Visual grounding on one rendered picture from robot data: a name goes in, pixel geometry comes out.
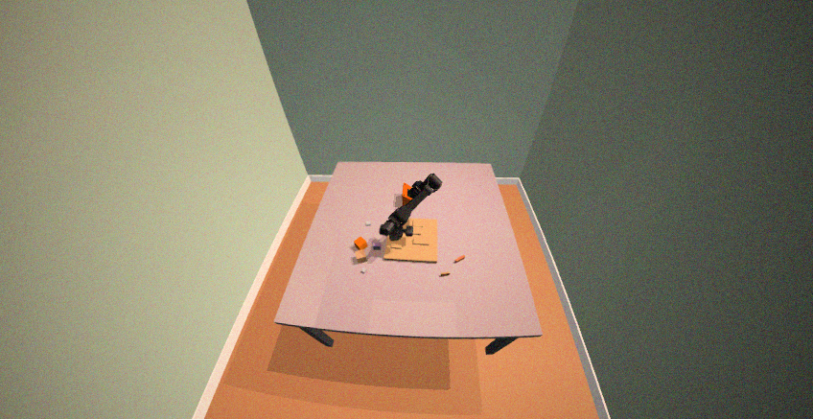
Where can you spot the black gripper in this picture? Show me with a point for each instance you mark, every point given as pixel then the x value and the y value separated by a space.
pixel 408 231

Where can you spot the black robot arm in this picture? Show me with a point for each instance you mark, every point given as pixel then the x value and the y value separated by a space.
pixel 419 191

